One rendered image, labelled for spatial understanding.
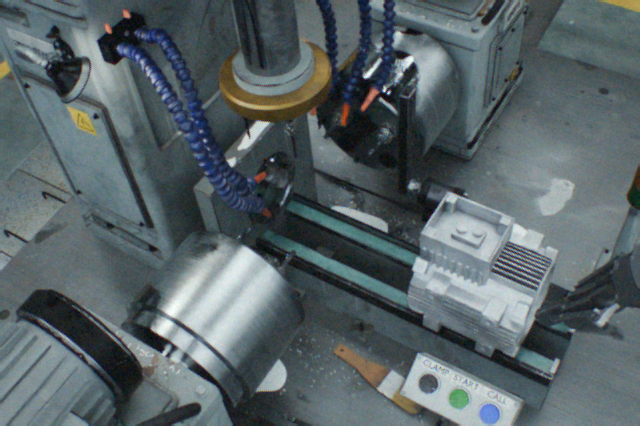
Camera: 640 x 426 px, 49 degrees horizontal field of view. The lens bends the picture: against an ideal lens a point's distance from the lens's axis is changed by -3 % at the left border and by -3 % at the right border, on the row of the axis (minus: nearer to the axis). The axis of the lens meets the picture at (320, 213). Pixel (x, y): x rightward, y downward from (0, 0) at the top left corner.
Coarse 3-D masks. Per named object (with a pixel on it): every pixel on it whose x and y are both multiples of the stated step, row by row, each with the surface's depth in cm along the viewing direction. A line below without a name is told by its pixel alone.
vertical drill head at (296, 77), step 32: (256, 0) 100; (288, 0) 103; (256, 32) 104; (288, 32) 106; (224, 64) 117; (256, 64) 109; (288, 64) 110; (320, 64) 115; (224, 96) 114; (256, 96) 111; (288, 96) 111; (320, 96) 113; (288, 128) 116; (320, 128) 126
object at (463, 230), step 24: (432, 216) 118; (456, 216) 122; (480, 216) 120; (504, 216) 117; (432, 240) 116; (456, 240) 118; (480, 240) 117; (504, 240) 116; (432, 264) 120; (456, 264) 117; (480, 264) 113
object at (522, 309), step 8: (552, 248) 120; (552, 256) 118; (416, 264) 120; (424, 264) 119; (424, 272) 119; (520, 304) 113; (528, 304) 113; (520, 312) 113; (528, 312) 113; (504, 352) 122
